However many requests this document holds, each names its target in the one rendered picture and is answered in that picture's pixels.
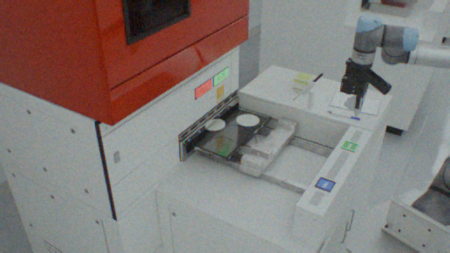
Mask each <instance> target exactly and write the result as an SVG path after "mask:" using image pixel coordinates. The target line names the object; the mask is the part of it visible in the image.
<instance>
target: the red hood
mask: <svg viewBox="0 0 450 253"><path fill-rule="evenodd" d="M249 9H250V0H0V82H2V83H5V84H7V85H10V86H12V87H14V88H16V89H20V90H22V91H24V92H28V93H30V94H32V95H34V96H37V97H39V98H42V99H46V100H47V101H49V102H51V103H56V104H57V105H59V106H62V107H66V108H67V109H70V110H71V111H74V112H78V113H80V114H82V115H85V116H87V117H89V118H91V119H95V120H98V121H99V122H102V123H105V124H107V125H109V126H111V127H113V126H114V125H115V124H116V123H119V122H120V121H122V120H123V119H125V118H126V117H127V116H129V115H130V114H132V113H134V112H135V111H137V110H140V108H142V107H143V106H144V105H147V104H148V103H149V102H150V101H152V100H154V99H156V98H157V97H160V96H161V95H162V94H164V93H165V92H166V91H168V90H169V89H171V88H173V87H174V86H176V85H177V84H178V83H182V81H184V80H185V79H187V78H188V77H190V76H191V75H194V74H195V73H196V72H198V71H199V70H201V69H203V68H204V67H206V66H208V64H210V63H211V62H213V61H216V60H217V59H218V58H221V57H222V56H223V55H225V54H226V53H228V52H230V50H232V49H235V47H238V46H239V45H241V44H243V43H244V42H245V41H247V40H248V31H249Z"/></svg>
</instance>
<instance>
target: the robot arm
mask: <svg viewBox="0 0 450 253"><path fill-rule="evenodd" d="M355 31H356V33H355V38H354V42H353V50H352V57H349V58H348V60H346V63H345V65H346V70H345V74H344V75H343V77H342V81H341V85H340V92H343V93H344V94H348V95H351V94H353V95H352V97H351V98H347V102H344V106H345V107H347V108H348V109H350V110H352V111H354V112H355V113H354V115H355V117H357V116H358V115H359V114H360V112H361V110H362V107H363V103H364V101H365V98H366V95H367V89H368V86H369V84H371V85H372V86H374V87H375V89H377V90H378V91H380V92H381V94H382V95H387V94H388V92H389V91H391V87H392V86H391V84H389V83H388V82H386V81H385V80H384V79H382V78H381V77H380V76H379V75H377V74H376V73H375V72H373V71H372V70H371V69H370V68H371V67H373V62H374V58H375V51H376V48H377V47H382V50H381V59H382V61H383V63H385V64H387V65H389V66H394V65H396V64H399V63H401V64H413V65H421V66H428V67H434V68H442V69H450V47H447V46H439V45H431V44H424V43H418V39H419V30H418V29H417V28H414V27H408V26H400V25H384V24H382V23H381V17H377V16H374V15H363V16H360V17H359V19H358V23H357V25H356V30H355ZM342 84H343V85H342ZM341 88H342V89H341ZM410 206H411V207H413V208H414V209H417V210H418V211H419V212H420V213H423V214H425V215H427V216H429V217H430V218H432V219H434V220H436V221H437V222H439V223H441V224H443V225H444V226H446V225H448V226H449V227H450V155H449V156H448V157H447V158H446V159H445V161H444V162H443V164H442V166H441V168H440V169H439V172H438V174H436V176H435V178H434V179H433V180H432V183H431V185H429V187H428V190H426V192H425V193H423V194H422V195H421V196H420V197H419V198H417V199H416V200H415V201H414V202H412V203H411V205H410Z"/></svg>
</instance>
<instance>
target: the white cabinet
mask: <svg viewBox="0 0 450 253"><path fill-rule="evenodd" d="M386 126H387V123H386V125H385V127H384V128H383V130H382V131H381V135H380V136H379V138H378V140H377V142H376V143H375V144H374V147H373V149H372V151H371V152H370V155H369V157H368V158H367V162H366V163H365V164H364V166H363V169H362V170H361V172H360V173H359V176H358V177H357V179H356V180H355V181H354V185H353V186H352V188H351V190H350V192H349V193H348V194H347V196H346V198H345V201H344V202H343V204H342V206H341V207H340V209H339V210H338V213H337V215H336V216H335V218H334V221H333V222H332V223H331V224H330V227H329V229H328V230H327V232H326V233H325V236H324V238H323V239H322V240H321V243H320V245H319V246H318V247H317V249H316V252H315V253H350V252H347V250H345V249H346V247H347V244H348V242H349V241H350V240H351V239H352V235H353V233H354V232H355V231H356V228H357V226H358V225H359V224H360V221H361V219H362V217H363V216H364V212H365V210H366V207H367V201H368V199H369V192H370V190H371V187H372V184H373V181H374V173H375V170H376V167H377V161H378V158H379V155H380V152H381V144H382V141H383V138H384V135H385V129H386ZM156 196H157V210H158V217H159V224H160V230H161V237H162V244H163V253H293V252H291V251H288V250H285V249H283V248H281V247H279V246H276V245H275V244H272V243H270V242H268V241H264V240H263V239H260V238H259V237H256V236H255V235H252V234H248V233H247V232H245V231H243V230H242V229H239V228H236V227H234V226H230V225H229V224H228V223H226V222H224V221H221V220H217V219H216V218H215V217H212V216H210V215H208V214H206V213H202V212H201V211H199V210H197V209H194V208H192V207H190V206H188V205H185V204H183V203H181V202H179V201H178V200H174V199H172V198H170V197H169V196H165V195H163V194H162V193H161V192H156Z"/></svg>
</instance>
